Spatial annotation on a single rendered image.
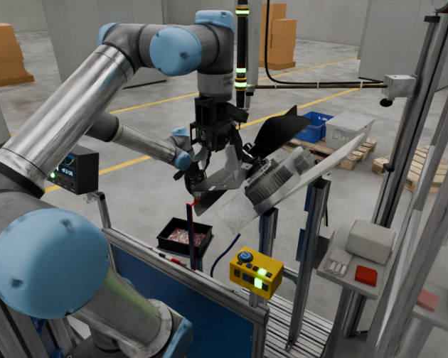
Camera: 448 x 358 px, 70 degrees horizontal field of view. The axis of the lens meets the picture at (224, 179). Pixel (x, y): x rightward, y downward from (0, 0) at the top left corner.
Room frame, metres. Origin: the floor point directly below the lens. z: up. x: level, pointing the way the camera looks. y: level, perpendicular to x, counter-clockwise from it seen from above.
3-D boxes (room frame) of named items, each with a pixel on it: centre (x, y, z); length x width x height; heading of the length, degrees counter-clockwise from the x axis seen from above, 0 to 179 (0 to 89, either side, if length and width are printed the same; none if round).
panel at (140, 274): (1.02, 0.22, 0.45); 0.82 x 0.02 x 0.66; 56
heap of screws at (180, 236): (1.20, 0.19, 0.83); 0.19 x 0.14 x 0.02; 70
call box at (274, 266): (0.80, -0.11, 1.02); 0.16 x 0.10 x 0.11; 56
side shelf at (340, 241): (1.05, -0.59, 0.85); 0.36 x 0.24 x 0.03; 146
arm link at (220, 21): (0.68, 0.02, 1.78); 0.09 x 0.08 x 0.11; 151
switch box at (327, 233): (1.26, -0.47, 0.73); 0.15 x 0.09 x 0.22; 56
